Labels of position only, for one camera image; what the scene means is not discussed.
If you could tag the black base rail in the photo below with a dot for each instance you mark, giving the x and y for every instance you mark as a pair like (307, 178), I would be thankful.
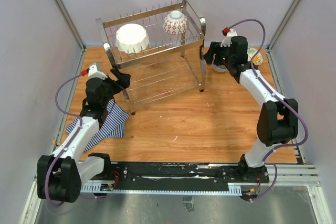
(169, 177)

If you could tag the plain white bowl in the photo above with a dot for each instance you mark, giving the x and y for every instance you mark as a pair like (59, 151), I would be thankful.
(220, 68)

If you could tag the orange green leaf bowl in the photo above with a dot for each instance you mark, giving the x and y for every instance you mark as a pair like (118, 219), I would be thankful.
(257, 59)

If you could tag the steel two-tier dish rack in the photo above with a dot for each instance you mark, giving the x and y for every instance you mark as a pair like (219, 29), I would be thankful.
(169, 64)

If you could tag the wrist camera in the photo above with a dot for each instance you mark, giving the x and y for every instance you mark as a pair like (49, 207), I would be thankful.
(94, 71)
(228, 33)

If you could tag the white scalloped bowl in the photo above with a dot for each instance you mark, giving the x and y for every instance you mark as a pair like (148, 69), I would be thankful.
(132, 38)

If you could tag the blue white striped cloth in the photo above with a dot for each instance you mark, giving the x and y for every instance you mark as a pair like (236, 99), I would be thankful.
(113, 127)

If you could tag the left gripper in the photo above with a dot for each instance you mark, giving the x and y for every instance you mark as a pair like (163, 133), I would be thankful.
(123, 80)

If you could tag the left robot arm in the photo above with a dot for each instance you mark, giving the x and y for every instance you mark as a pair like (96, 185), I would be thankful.
(60, 175)

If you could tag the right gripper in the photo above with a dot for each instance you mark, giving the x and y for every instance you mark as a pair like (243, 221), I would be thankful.
(214, 48)

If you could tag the red diamond pattern bowl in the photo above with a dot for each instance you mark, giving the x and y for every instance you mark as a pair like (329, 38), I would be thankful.
(175, 23)

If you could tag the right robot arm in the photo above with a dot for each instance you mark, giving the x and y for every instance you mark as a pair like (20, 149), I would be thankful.
(277, 123)

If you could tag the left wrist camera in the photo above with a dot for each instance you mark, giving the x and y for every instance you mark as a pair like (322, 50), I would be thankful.
(94, 71)

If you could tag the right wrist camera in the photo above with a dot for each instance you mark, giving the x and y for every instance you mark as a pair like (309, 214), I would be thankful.
(228, 33)

